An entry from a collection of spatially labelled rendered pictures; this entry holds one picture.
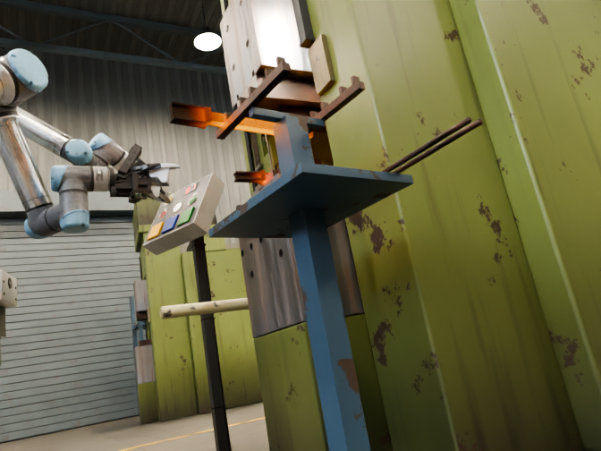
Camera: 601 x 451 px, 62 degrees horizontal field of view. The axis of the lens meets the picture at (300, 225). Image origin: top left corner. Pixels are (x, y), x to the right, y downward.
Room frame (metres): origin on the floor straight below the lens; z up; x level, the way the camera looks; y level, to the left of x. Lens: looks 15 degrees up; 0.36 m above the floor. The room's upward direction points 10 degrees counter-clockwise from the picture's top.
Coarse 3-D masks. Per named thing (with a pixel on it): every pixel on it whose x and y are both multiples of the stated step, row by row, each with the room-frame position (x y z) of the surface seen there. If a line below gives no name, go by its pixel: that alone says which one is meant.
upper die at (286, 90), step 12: (252, 84) 1.58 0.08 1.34; (288, 84) 1.61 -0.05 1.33; (300, 84) 1.63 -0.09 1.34; (312, 84) 1.66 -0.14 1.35; (276, 96) 1.58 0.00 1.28; (288, 96) 1.60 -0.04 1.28; (300, 96) 1.63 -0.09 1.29; (312, 96) 1.65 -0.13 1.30; (264, 108) 1.63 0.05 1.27; (276, 108) 1.65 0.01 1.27
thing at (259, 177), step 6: (234, 174) 1.56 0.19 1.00; (240, 174) 1.56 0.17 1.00; (246, 174) 1.57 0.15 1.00; (252, 174) 1.59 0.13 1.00; (258, 174) 1.60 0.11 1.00; (264, 174) 1.59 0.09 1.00; (234, 180) 1.57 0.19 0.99; (240, 180) 1.56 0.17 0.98; (246, 180) 1.57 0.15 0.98; (252, 180) 1.58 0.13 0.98; (258, 180) 1.59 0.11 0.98; (264, 180) 1.60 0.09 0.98
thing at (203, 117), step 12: (180, 108) 1.04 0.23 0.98; (192, 108) 1.06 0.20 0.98; (204, 108) 1.07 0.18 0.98; (180, 120) 1.04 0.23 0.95; (192, 120) 1.05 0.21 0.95; (204, 120) 1.08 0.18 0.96; (216, 120) 1.09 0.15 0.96; (252, 120) 1.15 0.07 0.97; (264, 132) 1.20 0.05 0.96; (312, 132) 1.27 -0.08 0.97
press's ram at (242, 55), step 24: (240, 0) 1.57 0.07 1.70; (264, 0) 1.53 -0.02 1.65; (288, 0) 1.58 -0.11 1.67; (240, 24) 1.60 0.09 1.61; (264, 24) 1.52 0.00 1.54; (288, 24) 1.57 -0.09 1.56; (240, 48) 1.63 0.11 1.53; (264, 48) 1.51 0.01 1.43; (288, 48) 1.56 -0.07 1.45; (240, 72) 1.65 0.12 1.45; (264, 72) 1.56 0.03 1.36; (240, 96) 1.68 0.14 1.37
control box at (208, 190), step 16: (208, 176) 1.97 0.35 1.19; (176, 192) 2.10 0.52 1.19; (192, 192) 1.99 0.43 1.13; (208, 192) 1.94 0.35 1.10; (160, 208) 2.12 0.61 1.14; (208, 208) 1.93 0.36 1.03; (176, 224) 1.94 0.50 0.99; (192, 224) 1.86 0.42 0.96; (208, 224) 1.92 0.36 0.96; (160, 240) 1.99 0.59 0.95; (176, 240) 1.98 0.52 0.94
